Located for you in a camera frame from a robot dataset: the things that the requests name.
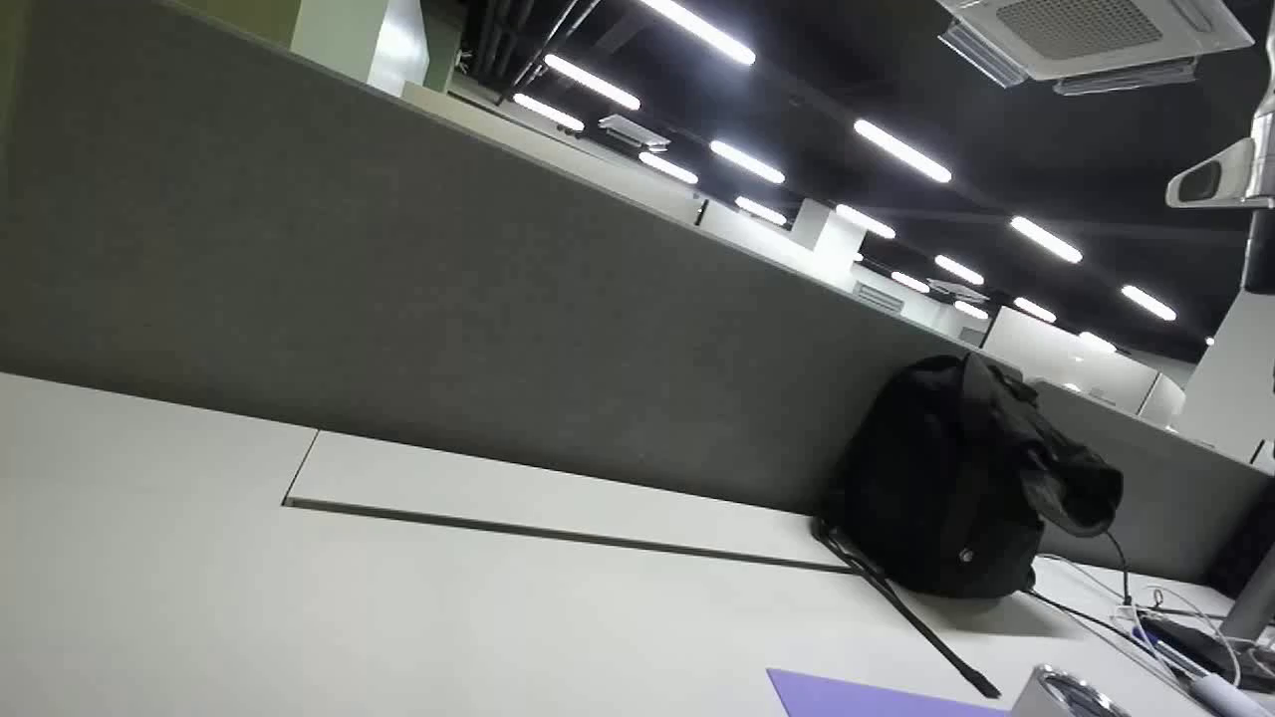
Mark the long ceiling light strip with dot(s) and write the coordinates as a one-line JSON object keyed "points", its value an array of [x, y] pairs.
{"points": [[745, 161], [1045, 242], [665, 171], [865, 221], [903, 149], [548, 113], [1149, 303], [762, 209], [590, 80], [956, 269], [1035, 307], [697, 31], [910, 281]]}

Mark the grey fabric desk partition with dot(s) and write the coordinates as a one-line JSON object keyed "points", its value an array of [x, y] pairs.
{"points": [[441, 303]]}

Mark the black backpack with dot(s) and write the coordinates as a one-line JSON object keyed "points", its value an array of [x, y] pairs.
{"points": [[943, 492]]}

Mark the purple mat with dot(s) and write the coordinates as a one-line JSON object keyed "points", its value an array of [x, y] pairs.
{"points": [[850, 699]]}

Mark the white ceiling air conditioner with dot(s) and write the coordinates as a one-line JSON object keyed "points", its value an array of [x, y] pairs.
{"points": [[1088, 34]]}

